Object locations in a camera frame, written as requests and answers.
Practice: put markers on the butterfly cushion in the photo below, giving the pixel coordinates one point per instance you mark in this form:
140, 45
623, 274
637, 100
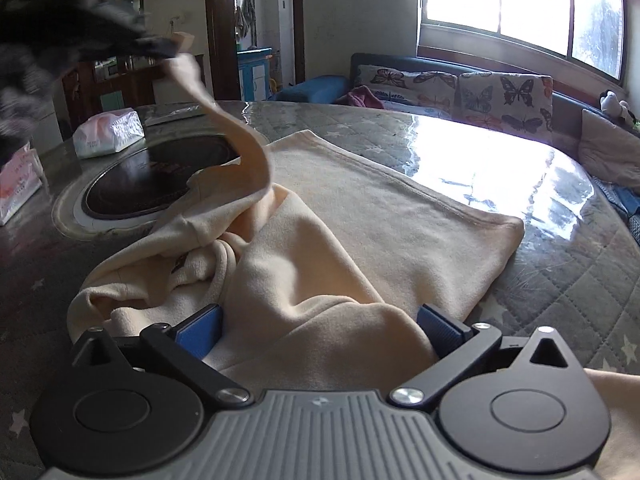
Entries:
517, 104
432, 92

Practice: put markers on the grey plain cushion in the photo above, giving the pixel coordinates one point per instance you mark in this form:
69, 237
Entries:
609, 152

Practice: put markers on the left butterfly cushion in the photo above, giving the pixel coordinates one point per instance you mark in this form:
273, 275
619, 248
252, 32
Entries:
432, 92

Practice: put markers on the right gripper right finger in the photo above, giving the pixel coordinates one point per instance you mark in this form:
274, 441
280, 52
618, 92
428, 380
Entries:
463, 352

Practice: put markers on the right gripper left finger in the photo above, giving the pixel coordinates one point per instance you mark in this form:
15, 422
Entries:
178, 352

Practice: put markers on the cream sweatshirt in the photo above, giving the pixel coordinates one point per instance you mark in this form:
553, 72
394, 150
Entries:
532, 413

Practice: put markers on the pink cloth on sofa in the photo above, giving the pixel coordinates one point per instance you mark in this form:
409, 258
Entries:
361, 96

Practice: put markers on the pink tissue pack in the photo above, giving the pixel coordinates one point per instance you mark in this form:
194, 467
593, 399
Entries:
107, 133

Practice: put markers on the dark wooden door frame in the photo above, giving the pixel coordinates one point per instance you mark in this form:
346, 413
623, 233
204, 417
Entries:
223, 62

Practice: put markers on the blue sofa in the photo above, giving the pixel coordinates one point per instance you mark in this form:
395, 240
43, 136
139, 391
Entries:
566, 121

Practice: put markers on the window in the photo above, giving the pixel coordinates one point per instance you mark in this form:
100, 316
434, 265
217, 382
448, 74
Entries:
588, 32

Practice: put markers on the round black induction cooktop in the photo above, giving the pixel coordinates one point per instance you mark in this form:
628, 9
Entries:
130, 193

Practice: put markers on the black gloved left hand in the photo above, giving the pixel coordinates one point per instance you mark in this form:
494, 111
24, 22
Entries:
41, 40

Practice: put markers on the white tissue box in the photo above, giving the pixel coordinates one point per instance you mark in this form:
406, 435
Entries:
21, 178

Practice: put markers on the blue white cabinet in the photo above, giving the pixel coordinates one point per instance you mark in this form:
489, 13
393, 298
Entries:
254, 74

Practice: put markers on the right butterfly cushion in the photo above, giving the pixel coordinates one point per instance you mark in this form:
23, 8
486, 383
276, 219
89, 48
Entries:
517, 104

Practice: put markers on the panda plush toy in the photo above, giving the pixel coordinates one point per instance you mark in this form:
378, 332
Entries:
616, 109

